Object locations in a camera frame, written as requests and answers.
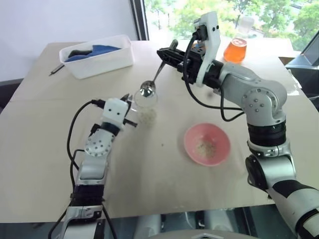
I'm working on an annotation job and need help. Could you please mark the clear glass mug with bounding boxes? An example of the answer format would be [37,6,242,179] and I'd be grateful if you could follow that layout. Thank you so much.
[130,88,160,126]

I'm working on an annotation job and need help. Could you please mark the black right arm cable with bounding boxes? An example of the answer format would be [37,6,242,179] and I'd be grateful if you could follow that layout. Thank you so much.
[182,31,247,122]

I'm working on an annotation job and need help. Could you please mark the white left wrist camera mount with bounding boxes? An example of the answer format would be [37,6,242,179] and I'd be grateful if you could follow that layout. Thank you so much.
[102,98,131,130]

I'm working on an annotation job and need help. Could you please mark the white plastic bin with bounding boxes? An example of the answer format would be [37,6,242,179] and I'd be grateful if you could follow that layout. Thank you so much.
[59,34,136,80]

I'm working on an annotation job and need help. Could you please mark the dark window frame post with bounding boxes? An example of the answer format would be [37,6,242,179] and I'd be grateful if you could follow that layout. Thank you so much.
[133,0,151,41]

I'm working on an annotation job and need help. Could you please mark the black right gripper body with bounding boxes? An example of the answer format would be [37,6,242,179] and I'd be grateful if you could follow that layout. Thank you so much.
[177,42,208,85]

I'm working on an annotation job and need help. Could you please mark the black tool in bin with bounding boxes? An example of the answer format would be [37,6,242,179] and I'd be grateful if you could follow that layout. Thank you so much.
[68,49,94,58]

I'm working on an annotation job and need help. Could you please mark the pink bowl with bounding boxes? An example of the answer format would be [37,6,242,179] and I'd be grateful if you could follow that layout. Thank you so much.
[183,122,231,167]

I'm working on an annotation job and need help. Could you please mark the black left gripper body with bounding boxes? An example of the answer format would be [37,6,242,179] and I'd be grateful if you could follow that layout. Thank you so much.
[123,99,134,121]

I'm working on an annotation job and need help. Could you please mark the glass cup with orange liquid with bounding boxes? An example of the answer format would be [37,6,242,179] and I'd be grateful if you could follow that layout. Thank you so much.
[223,37,248,63]

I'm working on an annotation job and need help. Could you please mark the blue cloth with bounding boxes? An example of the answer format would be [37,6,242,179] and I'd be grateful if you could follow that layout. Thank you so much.
[64,44,124,63]

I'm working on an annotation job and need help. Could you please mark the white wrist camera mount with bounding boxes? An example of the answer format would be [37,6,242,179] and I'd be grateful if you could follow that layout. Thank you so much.
[193,11,222,87]
[102,98,131,130]

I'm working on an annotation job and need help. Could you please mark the grey pen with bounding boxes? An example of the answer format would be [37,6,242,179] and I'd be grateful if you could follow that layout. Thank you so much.
[48,62,66,76]

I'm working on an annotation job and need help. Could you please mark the clear plastic bottle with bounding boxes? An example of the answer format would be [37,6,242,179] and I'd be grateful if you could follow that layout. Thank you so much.
[236,14,256,36]

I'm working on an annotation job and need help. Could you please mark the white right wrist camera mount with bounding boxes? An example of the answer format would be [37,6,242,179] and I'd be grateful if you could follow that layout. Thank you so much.
[193,11,222,87]

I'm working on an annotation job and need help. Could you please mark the oatmeal in glass mug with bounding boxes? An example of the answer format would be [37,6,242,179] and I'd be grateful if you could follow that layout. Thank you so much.
[138,109,157,125]

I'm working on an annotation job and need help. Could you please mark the oatmeal in pink bowl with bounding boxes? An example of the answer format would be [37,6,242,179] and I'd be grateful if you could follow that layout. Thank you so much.
[194,139,219,159]

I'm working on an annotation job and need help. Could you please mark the grey rounded shape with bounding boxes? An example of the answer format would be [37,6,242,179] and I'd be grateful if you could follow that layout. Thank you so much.
[205,211,236,235]
[138,214,164,237]

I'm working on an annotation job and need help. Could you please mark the metal spoon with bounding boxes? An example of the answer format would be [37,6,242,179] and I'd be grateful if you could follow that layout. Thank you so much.
[139,39,179,98]

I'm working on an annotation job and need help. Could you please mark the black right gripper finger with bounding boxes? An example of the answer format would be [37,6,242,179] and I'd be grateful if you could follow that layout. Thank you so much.
[156,48,187,60]
[159,55,185,72]

